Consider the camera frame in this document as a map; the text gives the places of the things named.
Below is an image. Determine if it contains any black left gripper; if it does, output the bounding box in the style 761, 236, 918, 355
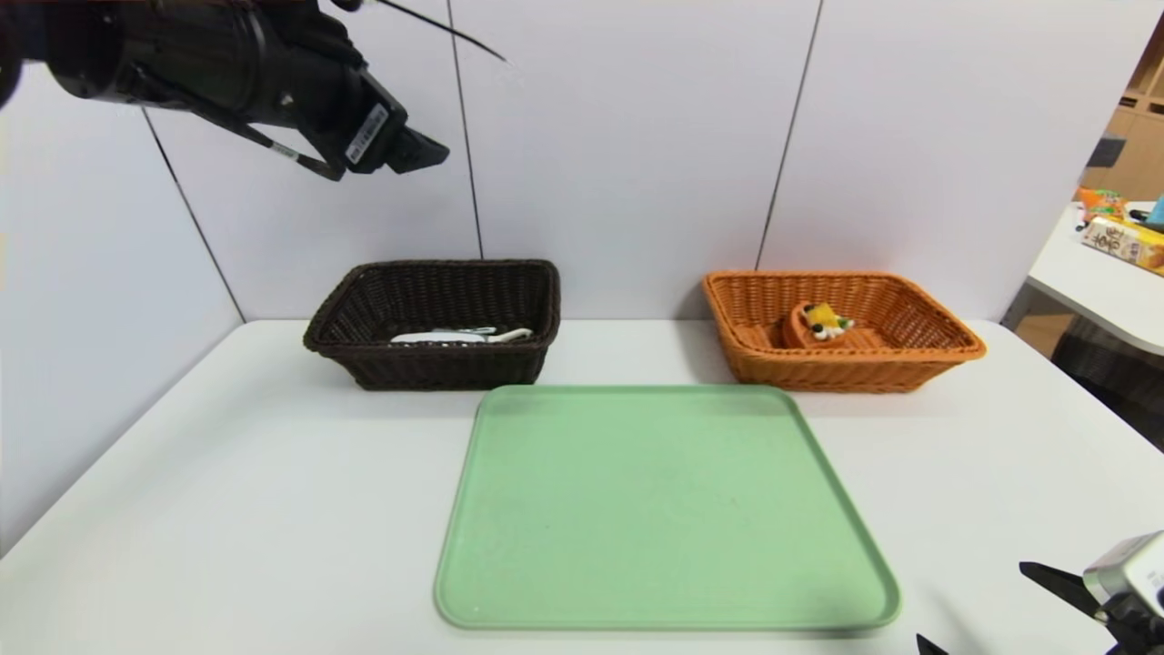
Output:
256, 42, 451, 176

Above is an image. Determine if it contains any toy waffle fruit slice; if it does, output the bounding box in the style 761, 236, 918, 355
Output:
782, 303, 856, 351

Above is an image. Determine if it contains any dark brown wicker basket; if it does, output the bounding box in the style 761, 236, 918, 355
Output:
303, 258, 563, 392

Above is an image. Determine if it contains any orange wicker basket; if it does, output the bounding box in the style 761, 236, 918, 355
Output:
701, 271, 988, 394

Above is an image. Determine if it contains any green plastic tray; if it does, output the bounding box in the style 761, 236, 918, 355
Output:
435, 384, 903, 630

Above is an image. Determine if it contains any orange snack bag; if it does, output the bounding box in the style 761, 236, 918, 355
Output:
1076, 188, 1129, 222

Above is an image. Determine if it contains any white side table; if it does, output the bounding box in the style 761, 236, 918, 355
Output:
1000, 204, 1164, 358

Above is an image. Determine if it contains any yellow snack box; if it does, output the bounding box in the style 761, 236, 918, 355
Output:
1080, 217, 1164, 277

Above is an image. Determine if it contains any wooden shelf unit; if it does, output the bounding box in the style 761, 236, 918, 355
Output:
1078, 18, 1164, 206

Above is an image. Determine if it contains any black labelled thin cable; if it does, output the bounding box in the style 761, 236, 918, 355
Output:
377, 0, 508, 64

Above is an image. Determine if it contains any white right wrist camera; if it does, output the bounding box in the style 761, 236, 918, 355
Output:
1082, 532, 1164, 621

